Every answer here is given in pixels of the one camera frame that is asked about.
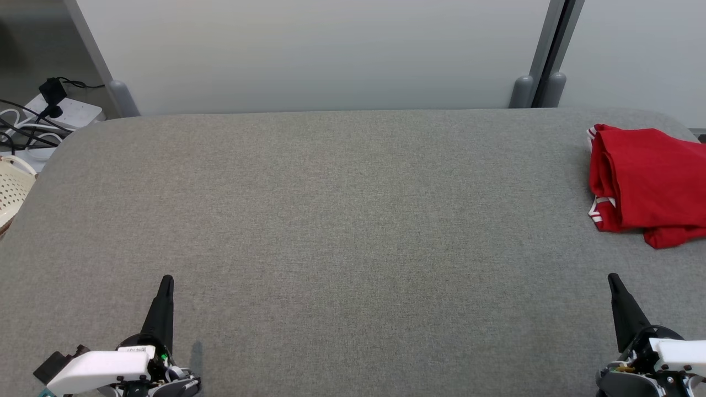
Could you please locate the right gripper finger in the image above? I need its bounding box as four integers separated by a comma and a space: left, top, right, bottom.
607, 273, 652, 353

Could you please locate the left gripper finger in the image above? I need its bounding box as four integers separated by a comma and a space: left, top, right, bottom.
141, 275, 175, 355

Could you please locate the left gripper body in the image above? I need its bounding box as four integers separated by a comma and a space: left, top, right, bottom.
47, 334, 202, 397

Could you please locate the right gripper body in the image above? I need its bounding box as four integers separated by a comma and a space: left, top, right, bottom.
595, 325, 706, 397

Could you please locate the red shorts white stripe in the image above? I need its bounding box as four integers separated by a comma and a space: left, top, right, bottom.
643, 223, 706, 250

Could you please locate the red white numbered jersey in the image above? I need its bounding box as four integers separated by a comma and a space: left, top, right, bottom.
586, 124, 706, 233

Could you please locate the cream perforated laundry basket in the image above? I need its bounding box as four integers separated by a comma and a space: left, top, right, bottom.
0, 155, 38, 239

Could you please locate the white power strip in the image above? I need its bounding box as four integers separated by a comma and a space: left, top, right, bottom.
0, 144, 59, 173
22, 95, 106, 132

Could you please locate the grey fabric sofa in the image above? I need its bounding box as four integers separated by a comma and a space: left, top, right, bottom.
0, 108, 706, 397

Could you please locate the black power adapter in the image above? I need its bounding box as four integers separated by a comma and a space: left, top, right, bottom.
39, 77, 68, 119

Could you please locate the narrow white partition panel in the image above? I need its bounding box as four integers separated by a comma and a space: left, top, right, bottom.
558, 0, 706, 130

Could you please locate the wide white partition panel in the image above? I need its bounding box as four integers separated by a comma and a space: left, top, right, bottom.
76, 0, 553, 116

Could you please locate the black adapter cable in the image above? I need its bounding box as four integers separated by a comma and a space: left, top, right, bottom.
58, 76, 106, 90

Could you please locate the grey single partition post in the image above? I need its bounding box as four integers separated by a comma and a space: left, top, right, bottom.
62, 0, 142, 118

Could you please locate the grey double partition post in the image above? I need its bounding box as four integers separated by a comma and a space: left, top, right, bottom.
509, 0, 585, 109

